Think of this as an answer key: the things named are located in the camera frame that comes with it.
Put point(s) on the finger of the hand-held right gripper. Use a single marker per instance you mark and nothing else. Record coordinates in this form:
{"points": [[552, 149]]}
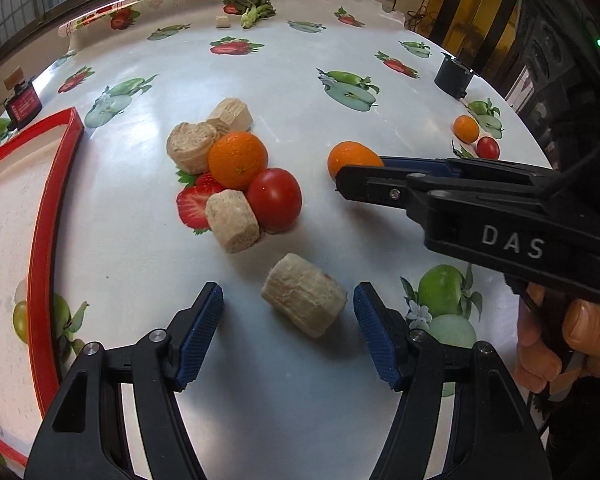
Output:
{"points": [[420, 164], [375, 185]]}

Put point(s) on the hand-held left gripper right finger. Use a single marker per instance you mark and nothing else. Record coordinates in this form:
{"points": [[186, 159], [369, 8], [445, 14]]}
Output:
{"points": [[372, 332]]}

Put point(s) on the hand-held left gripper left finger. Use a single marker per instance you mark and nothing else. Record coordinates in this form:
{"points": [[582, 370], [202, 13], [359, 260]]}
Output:
{"points": [[202, 332]]}

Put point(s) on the small red tomato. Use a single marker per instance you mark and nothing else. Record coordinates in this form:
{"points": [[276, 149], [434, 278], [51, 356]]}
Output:
{"points": [[488, 148]]}

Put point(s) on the beige foam cylinder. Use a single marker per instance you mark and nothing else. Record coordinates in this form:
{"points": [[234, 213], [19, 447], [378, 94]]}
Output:
{"points": [[305, 295], [232, 222]]}

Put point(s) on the large red tomato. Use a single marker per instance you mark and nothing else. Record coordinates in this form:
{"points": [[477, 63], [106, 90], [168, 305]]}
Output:
{"points": [[275, 200]]}

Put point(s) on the large orange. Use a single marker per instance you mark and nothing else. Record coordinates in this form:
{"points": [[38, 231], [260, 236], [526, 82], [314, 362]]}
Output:
{"points": [[237, 160]]}

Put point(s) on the light tan foam cylinder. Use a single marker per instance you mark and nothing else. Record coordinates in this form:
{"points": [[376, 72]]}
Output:
{"points": [[232, 115]]}

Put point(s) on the grey-beige foam cylinder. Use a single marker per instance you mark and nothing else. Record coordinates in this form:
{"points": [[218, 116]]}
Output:
{"points": [[190, 146]]}

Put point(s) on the red-rimmed white tray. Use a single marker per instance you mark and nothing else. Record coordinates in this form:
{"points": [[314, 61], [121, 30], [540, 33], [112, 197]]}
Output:
{"points": [[10, 235]]}

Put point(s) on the person's right hand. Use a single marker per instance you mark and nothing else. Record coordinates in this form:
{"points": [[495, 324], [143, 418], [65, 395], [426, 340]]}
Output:
{"points": [[595, 330]]}

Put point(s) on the small orange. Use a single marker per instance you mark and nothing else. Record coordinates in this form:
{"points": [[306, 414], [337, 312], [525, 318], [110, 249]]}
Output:
{"points": [[466, 129]]}

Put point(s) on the black cylinder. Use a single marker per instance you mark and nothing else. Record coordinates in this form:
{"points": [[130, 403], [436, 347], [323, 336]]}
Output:
{"points": [[452, 76]]}

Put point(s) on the fruit-print tablecloth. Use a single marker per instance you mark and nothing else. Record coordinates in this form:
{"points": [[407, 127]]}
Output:
{"points": [[290, 105]]}

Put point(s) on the yellow wooden panel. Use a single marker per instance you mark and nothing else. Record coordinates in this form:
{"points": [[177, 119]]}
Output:
{"points": [[480, 5]]}

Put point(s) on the small beige foam piece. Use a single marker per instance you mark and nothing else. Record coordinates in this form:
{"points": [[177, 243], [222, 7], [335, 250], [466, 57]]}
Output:
{"points": [[223, 21]]}

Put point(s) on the black motor with tan roller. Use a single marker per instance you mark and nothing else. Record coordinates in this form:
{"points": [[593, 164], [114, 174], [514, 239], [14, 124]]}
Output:
{"points": [[25, 105]]}

